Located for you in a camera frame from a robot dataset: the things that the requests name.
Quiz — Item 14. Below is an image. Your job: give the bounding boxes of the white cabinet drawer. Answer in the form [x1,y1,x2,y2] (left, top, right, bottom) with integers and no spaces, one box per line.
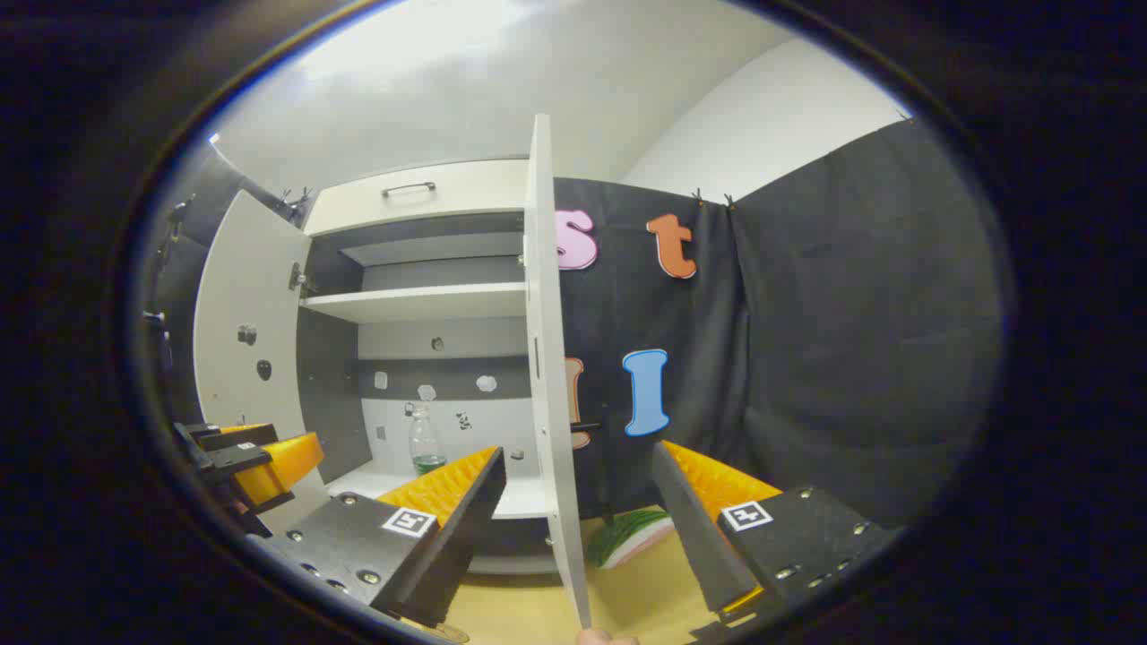
[305,159,530,237]

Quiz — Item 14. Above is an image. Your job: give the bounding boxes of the toy watermelon slice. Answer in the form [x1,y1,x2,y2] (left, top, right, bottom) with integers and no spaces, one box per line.
[587,509,675,570]

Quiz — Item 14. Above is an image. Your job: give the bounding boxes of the black backdrop cloth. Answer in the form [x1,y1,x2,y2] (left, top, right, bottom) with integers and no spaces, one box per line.
[148,116,1005,538]

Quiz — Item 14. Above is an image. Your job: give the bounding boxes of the clear glass bottle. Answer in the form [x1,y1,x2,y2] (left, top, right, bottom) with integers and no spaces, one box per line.
[409,403,448,476]

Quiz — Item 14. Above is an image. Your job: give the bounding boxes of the white cabinet door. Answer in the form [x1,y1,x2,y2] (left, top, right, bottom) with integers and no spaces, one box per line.
[193,188,334,534]
[522,114,599,628]

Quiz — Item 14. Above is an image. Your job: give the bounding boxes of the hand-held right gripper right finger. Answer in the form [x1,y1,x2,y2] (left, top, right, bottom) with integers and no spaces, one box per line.
[651,439,901,619]

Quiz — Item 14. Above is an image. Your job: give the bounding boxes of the white and grey cabinet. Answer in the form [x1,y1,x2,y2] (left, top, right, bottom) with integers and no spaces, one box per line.
[296,159,561,574]

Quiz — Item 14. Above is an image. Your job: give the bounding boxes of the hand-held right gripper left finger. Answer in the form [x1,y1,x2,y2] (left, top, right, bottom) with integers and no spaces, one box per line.
[246,445,508,630]

